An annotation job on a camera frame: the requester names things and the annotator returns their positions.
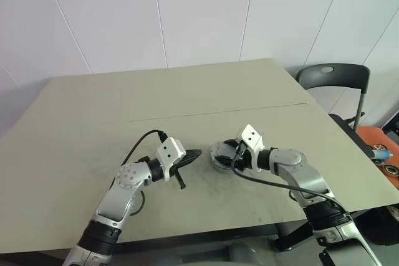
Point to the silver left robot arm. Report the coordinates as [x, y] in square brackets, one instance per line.
[131, 177]

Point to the small brass round part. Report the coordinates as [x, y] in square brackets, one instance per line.
[379, 146]

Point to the black table frame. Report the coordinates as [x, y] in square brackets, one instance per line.
[202, 235]

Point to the round metal bearing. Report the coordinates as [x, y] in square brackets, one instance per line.
[392, 170]

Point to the orange stool with items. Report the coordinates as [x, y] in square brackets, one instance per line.
[371, 136]

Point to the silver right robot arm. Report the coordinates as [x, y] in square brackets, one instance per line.
[299, 172]

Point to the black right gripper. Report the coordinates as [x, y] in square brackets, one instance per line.
[246, 160]

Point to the blue plastic part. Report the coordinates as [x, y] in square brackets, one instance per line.
[383, 154]

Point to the motor housing with copper windings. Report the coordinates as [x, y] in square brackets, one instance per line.
[219, 169]

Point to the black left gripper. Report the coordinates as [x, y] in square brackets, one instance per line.
[180, 182]

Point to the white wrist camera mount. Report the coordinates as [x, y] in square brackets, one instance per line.
[170, 150]
[252, 136]

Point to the black folding chair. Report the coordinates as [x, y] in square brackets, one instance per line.
[336, 76]

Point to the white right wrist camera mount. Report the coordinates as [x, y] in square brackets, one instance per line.
[252, 136]

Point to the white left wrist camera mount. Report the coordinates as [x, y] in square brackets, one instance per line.
[170, 150]

